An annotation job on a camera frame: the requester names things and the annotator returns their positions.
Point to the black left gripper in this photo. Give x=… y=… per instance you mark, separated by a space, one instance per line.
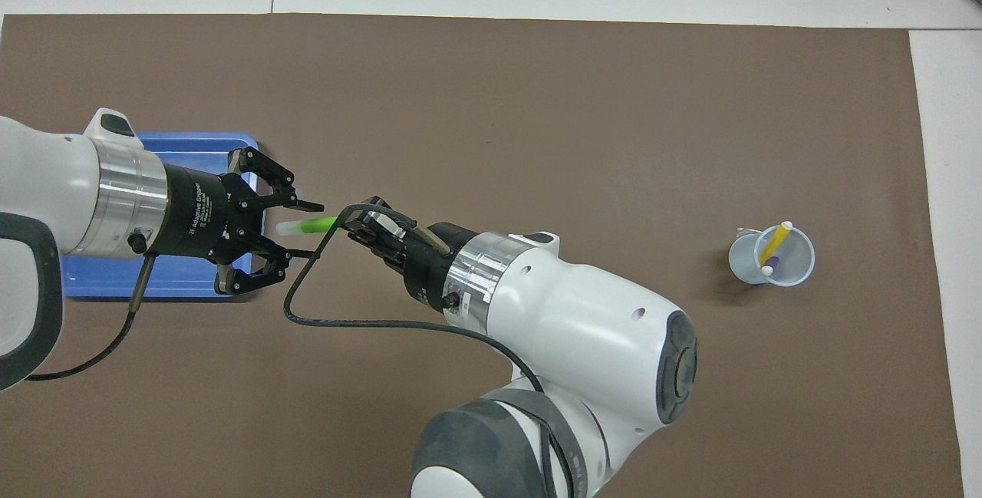
x=199 y=210

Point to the purple pen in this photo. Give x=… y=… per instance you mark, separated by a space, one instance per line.
x=771 y=264

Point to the yellow pen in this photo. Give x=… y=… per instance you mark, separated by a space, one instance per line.
x=776 y=241

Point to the brown table mat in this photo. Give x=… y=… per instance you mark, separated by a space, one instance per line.
x=614 y=99

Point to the blue plastic tray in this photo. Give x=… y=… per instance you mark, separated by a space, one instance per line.
x=192 y=146

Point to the light blue plastic cup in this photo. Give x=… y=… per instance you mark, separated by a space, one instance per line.
x=740 y=260

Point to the green pen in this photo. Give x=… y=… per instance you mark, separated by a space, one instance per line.
x=307 y=225

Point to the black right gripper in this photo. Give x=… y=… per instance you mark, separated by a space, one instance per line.
x=433 y=264

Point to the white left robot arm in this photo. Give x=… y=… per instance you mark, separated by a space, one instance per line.
x=46 y=191

